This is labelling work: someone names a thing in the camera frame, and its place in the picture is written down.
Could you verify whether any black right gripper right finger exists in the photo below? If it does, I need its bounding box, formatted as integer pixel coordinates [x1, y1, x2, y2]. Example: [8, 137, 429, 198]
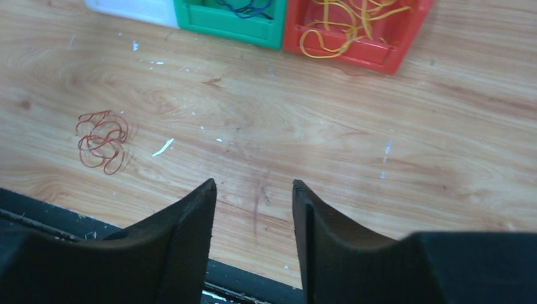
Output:
[292, 180, 536, 303]

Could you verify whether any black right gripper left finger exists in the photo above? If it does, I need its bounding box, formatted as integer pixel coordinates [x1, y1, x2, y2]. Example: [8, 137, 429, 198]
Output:
[1, 179, 217, 303]

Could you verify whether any yellow cable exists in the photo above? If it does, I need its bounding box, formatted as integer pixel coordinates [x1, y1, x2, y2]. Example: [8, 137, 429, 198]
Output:
[298, 0, 414, 60]

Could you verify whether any blue cable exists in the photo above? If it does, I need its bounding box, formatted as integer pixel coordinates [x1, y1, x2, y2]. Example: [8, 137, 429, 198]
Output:
[213, 0, 275, 21]

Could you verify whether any red plastic bin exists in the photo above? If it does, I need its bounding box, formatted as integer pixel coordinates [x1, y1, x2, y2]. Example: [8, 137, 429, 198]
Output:
[282, 0, 433, 75]

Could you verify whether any green plastic bin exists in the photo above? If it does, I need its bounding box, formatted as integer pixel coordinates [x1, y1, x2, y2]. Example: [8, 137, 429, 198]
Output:
[174, 1, 287, 49]

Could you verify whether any white plastic bin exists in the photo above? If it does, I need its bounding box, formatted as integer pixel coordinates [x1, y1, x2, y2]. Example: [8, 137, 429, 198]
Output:
[84, 0, 179, 29]

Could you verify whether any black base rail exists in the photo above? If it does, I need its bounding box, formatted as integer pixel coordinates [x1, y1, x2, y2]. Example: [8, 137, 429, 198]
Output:
[1, 179, 304, 303]

